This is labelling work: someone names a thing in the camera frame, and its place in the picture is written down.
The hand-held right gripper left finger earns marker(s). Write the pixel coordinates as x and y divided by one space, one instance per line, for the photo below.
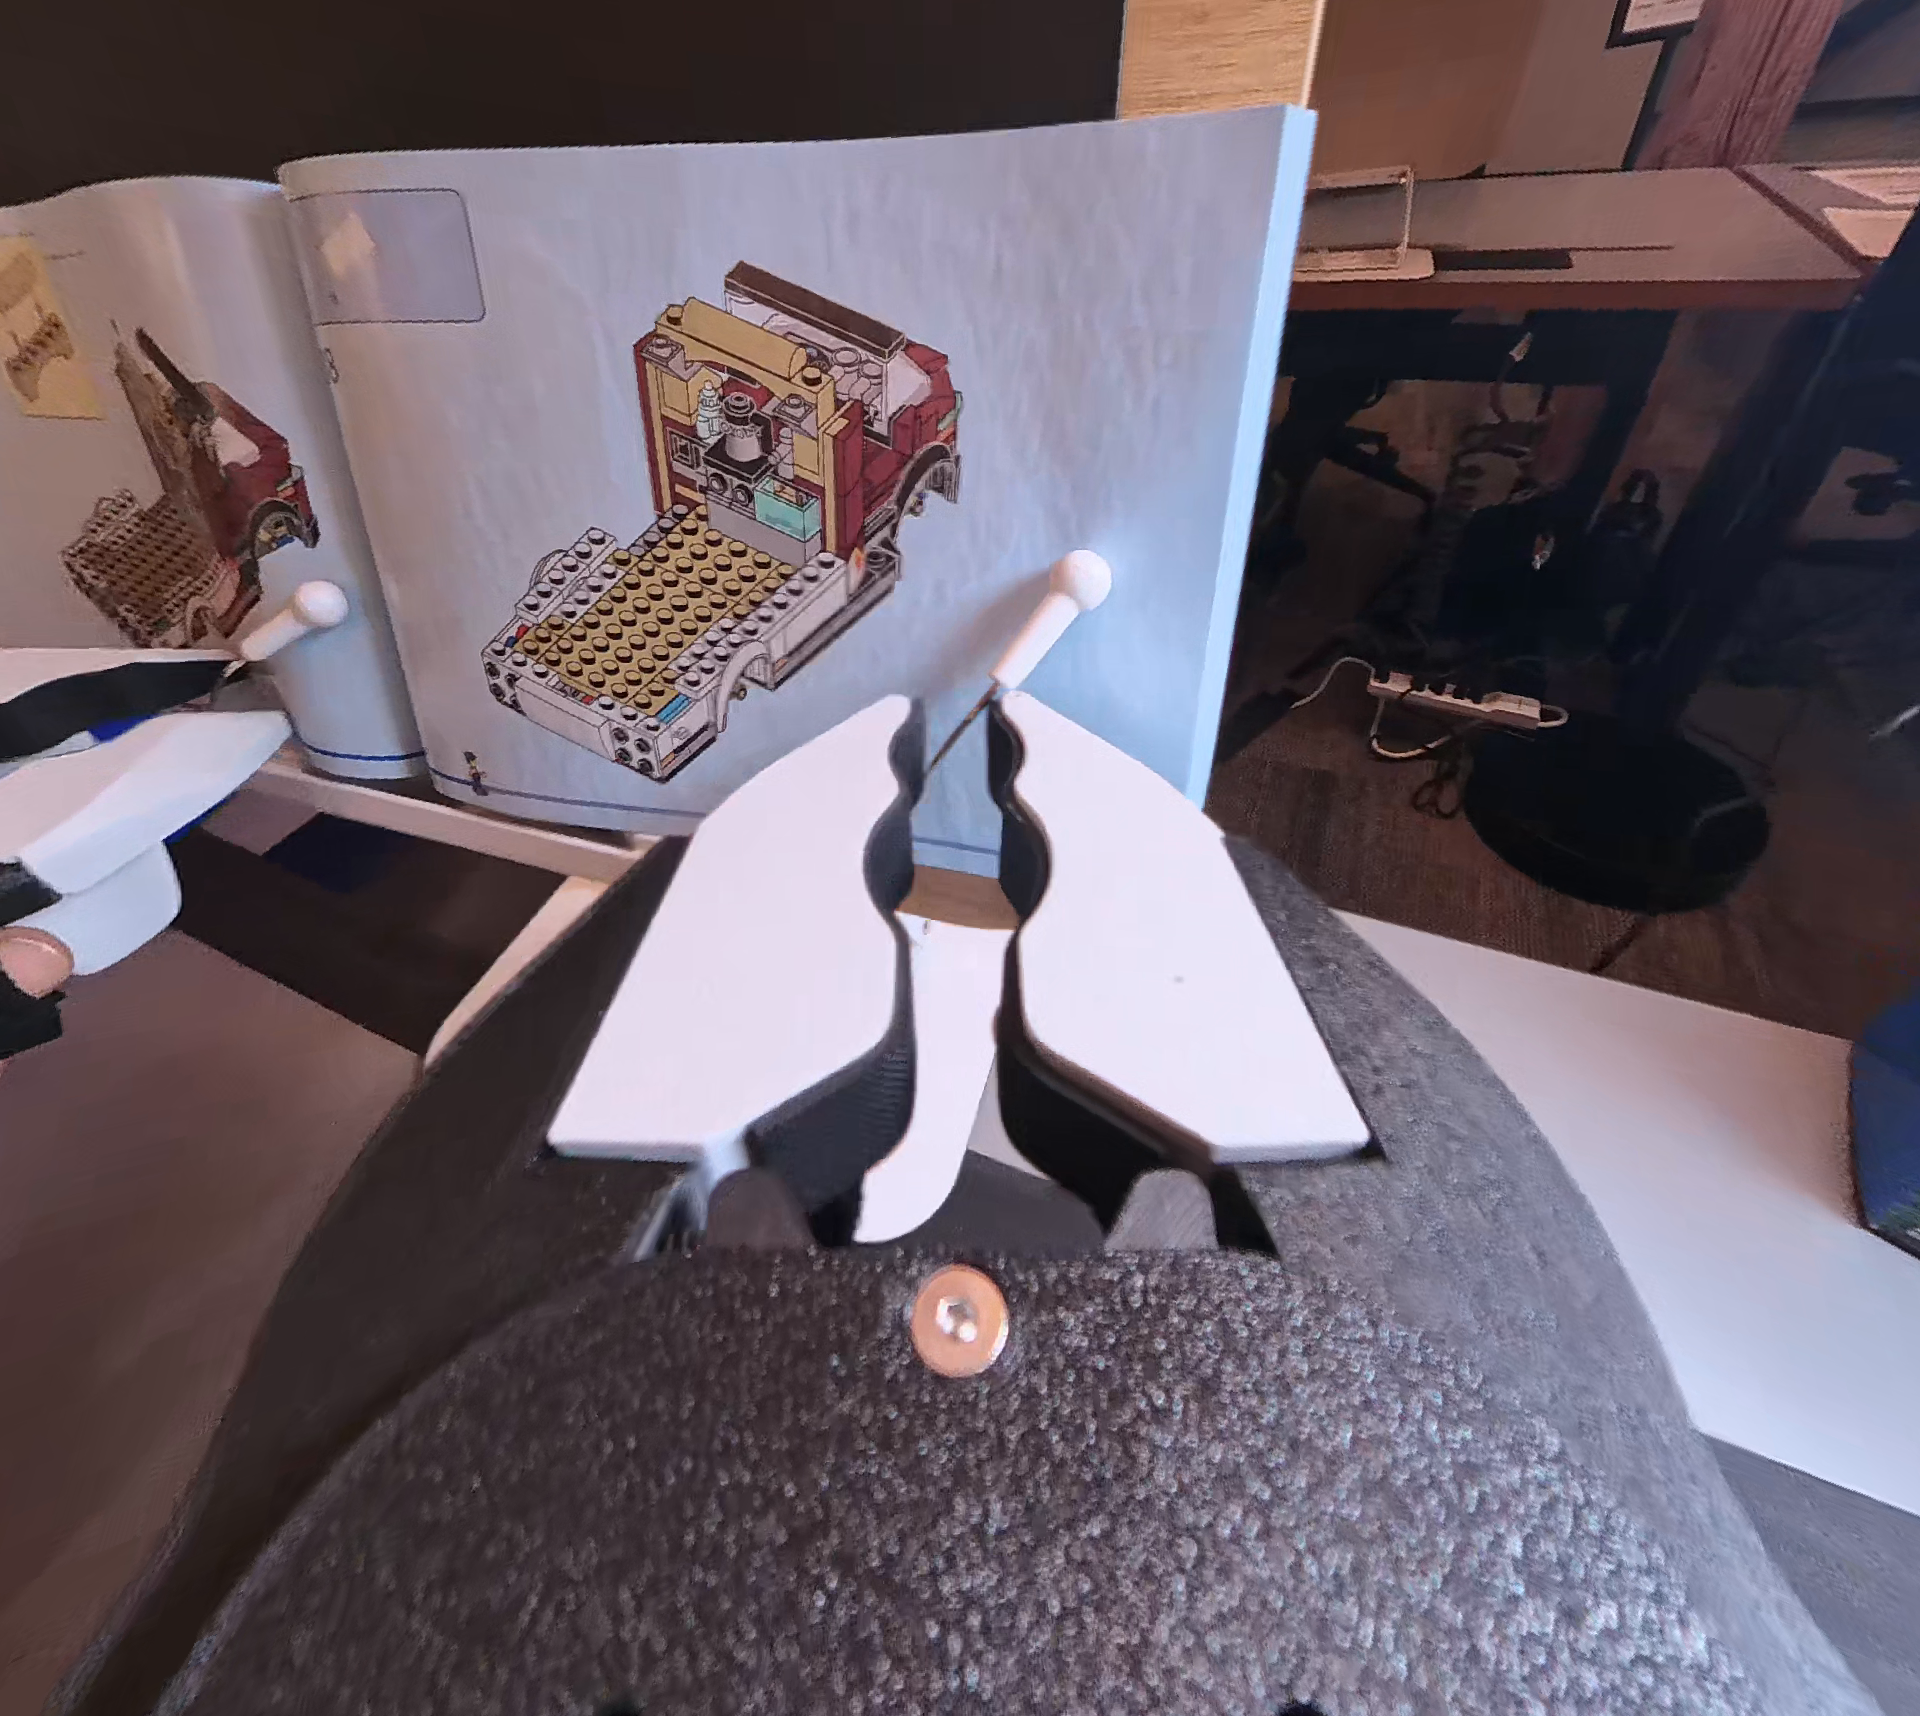
750 968

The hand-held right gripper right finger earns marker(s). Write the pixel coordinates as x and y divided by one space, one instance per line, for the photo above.
1184 981

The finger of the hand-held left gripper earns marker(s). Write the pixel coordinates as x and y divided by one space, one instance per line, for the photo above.
118 793
73 673

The building instruction booklet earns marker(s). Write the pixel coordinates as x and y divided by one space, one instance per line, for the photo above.
1048 321

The grey desk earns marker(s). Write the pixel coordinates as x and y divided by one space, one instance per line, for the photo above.
1577 1144

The person's left hand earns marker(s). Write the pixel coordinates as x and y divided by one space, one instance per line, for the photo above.
31 963

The white plastic board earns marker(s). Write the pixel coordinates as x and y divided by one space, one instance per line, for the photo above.
932 1089

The white power strip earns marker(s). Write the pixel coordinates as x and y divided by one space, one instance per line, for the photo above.
1463 697

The black round stand base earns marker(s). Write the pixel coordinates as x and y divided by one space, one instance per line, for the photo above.
1622 832

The blue toy set box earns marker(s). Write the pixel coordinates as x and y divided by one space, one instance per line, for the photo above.
1892 1115

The pale wooden board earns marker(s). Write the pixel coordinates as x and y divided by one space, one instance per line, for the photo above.
1424 69

